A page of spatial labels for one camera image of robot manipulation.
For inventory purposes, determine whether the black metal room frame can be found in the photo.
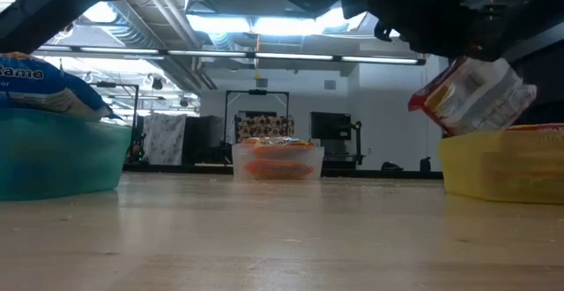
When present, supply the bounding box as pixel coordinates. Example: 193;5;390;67
95;80;140;165

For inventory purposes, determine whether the yellow plastic bin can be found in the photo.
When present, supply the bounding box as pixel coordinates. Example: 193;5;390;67
438;125;564;205

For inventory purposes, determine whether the green plastic bin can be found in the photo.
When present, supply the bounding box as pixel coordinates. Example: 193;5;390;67
0;108;132;202

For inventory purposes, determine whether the rack with round items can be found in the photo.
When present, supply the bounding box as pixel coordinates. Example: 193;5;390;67
234;114;295;145

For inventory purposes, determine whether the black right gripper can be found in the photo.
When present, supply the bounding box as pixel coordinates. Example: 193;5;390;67
517;55;564;125

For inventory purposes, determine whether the black monitor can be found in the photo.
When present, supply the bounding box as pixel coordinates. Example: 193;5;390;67
309;111;353;141

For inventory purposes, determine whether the white patterned cloth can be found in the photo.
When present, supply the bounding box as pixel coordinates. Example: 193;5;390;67
143;113;188;167

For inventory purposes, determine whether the black rectangular stand frame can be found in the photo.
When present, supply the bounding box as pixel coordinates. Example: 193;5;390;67
224;89;291;145

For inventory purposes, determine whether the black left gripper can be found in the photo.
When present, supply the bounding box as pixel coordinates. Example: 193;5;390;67
365;0;523;61

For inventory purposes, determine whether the long ceiling light bar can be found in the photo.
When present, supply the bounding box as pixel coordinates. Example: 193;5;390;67
37;45;427;66

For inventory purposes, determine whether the black cabinet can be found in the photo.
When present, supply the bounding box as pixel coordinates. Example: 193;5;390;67
182;115;225;165

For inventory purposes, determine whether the orange Maruchan ramen pack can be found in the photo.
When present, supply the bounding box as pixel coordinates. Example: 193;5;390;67
241;136;315;160
243;159;315;181

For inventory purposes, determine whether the bright ceiling light panel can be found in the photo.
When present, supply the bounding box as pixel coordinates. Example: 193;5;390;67
187;13;318;36

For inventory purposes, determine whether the clear plastic bin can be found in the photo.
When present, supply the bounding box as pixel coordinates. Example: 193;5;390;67
231;143;326;183

